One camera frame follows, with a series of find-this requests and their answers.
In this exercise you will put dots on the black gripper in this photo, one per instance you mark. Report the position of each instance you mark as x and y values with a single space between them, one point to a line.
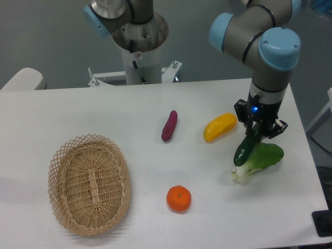
261 108

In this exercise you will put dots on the dark green cucumber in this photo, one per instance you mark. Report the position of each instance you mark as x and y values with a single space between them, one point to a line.
246 147

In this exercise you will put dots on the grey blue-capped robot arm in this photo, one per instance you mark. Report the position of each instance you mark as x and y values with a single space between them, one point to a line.
257 38

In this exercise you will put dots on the green bok choy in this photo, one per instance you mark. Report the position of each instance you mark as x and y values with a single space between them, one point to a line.
247 162

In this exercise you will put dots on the yellow bell pepper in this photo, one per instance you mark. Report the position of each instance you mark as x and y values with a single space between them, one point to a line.
219 126

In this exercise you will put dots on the purple sweet potato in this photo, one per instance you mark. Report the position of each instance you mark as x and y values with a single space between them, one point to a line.
169 126

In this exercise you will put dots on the black device at table edge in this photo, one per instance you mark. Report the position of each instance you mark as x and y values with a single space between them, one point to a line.
322 222

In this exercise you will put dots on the orange tangerine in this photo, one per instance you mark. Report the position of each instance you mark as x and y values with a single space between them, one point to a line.
179 198

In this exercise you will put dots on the woven wicker basket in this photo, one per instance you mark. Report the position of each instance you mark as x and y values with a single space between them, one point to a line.
89 185

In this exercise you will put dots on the white chair armrest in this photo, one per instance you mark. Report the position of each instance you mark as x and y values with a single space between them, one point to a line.
26 79

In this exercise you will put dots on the white furniture frame at right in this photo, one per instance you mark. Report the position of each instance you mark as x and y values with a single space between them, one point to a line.
322 116

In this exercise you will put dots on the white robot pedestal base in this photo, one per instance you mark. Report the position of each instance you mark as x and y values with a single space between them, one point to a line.
140 46

